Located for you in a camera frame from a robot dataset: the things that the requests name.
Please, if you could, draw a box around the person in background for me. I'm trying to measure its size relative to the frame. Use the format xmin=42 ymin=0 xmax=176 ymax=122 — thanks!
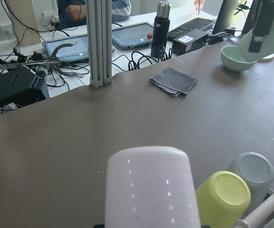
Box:
xmin=57 ymin=0 xmax=131 ymax=30

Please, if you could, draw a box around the grey-white plastic cup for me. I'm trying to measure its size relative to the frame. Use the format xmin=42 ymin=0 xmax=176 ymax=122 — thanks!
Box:
xmin=227 ymin=152 xmax=274 ymax=212

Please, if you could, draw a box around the grabber reacher tool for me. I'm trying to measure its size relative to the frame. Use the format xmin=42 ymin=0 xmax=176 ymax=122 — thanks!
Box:
xmin=0 ymin=44 xmax=84 ymax=78

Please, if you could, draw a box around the black thermos bottle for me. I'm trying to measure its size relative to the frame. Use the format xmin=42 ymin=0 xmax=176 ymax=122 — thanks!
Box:
xmin=151 ymin=0 xmax=171 ymax=58

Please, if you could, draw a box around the yellow plastic cup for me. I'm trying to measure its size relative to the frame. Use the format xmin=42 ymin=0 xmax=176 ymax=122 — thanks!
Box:
xmin=196 ymin=171 xmax=251 ymax=228

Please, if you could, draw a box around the black small box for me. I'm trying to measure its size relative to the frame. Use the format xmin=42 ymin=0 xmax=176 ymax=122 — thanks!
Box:
xmin=172 ymin=29 xmax=208 ymax=56

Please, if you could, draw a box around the mint green plastic cup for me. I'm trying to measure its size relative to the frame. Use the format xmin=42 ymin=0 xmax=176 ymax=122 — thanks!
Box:
xmin=238 ymin=21 xmax=274 ymax=62

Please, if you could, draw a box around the blue teach pendant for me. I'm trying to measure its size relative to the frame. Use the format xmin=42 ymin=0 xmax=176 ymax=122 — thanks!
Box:
xmin=112 ymin=22 xmax=153 ymax=50
xmin=41 ymin=33 xmax=115 ymax=64

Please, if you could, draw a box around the black computer keyboard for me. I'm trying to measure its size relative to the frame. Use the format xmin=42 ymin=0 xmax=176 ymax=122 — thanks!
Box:
xmin=168 ymin=18 xmax=215 ymax=41

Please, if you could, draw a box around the black metal box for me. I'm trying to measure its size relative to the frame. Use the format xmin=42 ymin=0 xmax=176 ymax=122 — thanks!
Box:
xmin=0 ymin=67 xmax=50 ymax=108

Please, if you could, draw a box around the pale pink plastic cup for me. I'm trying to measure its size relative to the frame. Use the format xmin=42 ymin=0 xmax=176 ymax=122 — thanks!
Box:
xmin=104 ymin=146 xmax=200 ymax=228

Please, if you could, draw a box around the aluminium frame post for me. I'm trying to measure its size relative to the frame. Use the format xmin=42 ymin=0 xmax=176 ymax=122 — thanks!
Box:
xmin=86 ymin=0 xmax=112 ymax=88

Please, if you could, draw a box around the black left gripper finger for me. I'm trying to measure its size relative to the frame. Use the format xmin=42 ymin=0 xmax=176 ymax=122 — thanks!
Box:
xmin=248 ymin=0 xmax=274 ymax=53

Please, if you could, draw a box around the folded grey cloth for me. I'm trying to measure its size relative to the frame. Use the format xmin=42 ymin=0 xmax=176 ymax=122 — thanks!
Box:
xmin=150 ymin=66 xmax=198 ymax=97

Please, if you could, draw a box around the mint green bowl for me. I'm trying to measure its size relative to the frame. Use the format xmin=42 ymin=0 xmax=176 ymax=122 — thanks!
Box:
xmin=221 ymin=46 xmax=257 ymax=72

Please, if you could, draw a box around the black computer monitor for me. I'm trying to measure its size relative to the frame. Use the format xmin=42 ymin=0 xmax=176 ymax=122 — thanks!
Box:
xmin=211 ymin=0 xmax=242 ymax=35

